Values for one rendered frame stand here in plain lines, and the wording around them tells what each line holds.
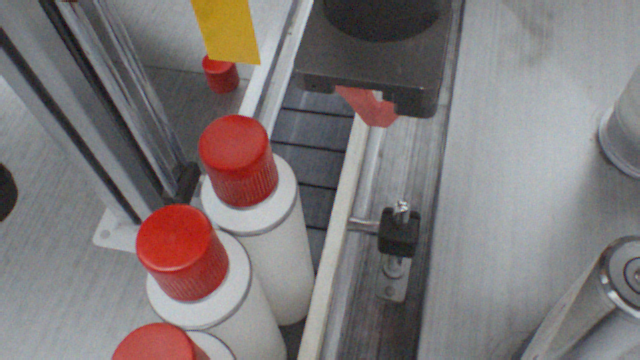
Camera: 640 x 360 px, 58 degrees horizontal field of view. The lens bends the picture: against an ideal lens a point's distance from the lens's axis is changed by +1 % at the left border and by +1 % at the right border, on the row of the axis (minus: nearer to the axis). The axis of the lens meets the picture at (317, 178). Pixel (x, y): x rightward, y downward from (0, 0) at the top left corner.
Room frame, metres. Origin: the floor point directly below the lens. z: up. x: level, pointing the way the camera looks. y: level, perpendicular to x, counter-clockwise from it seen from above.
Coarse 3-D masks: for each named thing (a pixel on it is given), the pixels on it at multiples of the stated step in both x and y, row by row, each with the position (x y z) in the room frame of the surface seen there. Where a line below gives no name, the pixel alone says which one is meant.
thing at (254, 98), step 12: (288, 0) 0.38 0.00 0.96; (276, 12) 0.37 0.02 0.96; (288, 12) 0.37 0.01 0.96; (276, 24) 0.36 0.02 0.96; (288, 24) 0.36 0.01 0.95; (276, 36) 0.34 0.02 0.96; (264, 48) 0.33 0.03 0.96; (276, 48) 0.33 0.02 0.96; (264, 60) 0.32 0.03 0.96; (276, 60) 0.33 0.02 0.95; (264, 72) 0.31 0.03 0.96; (252, 84) 0.30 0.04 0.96; (264, 84) 0.30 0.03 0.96; (252, 96) 0.29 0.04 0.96; (264, 96) 0.29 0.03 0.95; (252, 108) 0.27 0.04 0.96
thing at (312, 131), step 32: (288, 96) 0.35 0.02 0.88; (320, 96) 0.34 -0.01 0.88; (288, 128) 0.31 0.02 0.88; (320, 128) 0.31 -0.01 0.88; (288, 160) 0.28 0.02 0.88; (320, 160) 0.27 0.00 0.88; (320, 192) 0.24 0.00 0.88; (320, 224) 0.21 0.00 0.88; (320, 256) 0.18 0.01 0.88; (288, 352) 0.11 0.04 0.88
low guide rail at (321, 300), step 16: (352, 128) 0.28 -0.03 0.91; (368, 128) 0.28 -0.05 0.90; (352, 144) 0.26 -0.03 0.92; (352, 160) 0.25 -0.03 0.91; (352, 176) 0.23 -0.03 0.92; (352, 192) 0.22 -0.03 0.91; (336, 208) 0.21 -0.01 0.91; (336, 224) 0.19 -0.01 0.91; (336, 240) 0.18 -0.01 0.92; (336, 256) 0.17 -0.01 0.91; (320, 272) 0.16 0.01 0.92; (336, 272) 0.16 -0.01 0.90; (320, 288) 0.14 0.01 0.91; (320, 304) 0.13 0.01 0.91; (320, 320) 0.12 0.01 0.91; (304, 336) 0.11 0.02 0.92; (320, 336) 0.11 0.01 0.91; (304, 352) 0.10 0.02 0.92
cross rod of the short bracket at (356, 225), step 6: (348, 216) 0.20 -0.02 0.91; (354, 216) 0.20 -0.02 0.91; (348, 222) 0.19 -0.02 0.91; (354, 222) 0.19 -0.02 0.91; (360, 222) 0.19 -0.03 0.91; (366, 222) 0.19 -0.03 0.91; (372, 222) 0.19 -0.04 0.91; (378, 222) 0.19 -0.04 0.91; (348, 228) 0.19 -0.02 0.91; (354, 228) 0.19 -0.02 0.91; (360, 228) 0.19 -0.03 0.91; (366, 228) 0.19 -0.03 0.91; (372, 228) 0.19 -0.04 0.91; (366, 234) 0.19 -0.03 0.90; (372, 234) 0.18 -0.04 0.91
